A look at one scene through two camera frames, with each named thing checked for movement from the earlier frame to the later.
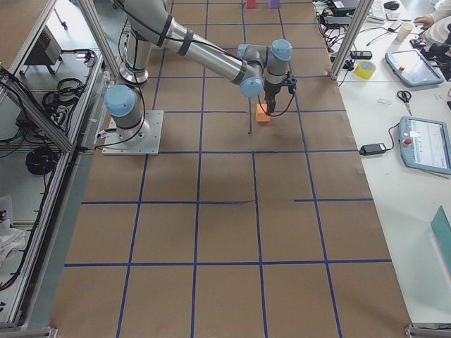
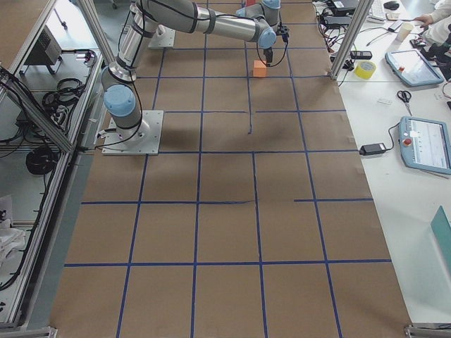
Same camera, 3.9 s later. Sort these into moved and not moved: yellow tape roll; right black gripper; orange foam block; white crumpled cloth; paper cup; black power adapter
Moved: right black gripper; orange foam block
Not moved: paper cup; white crumpled cloth; yellow tape roll; black power adapter
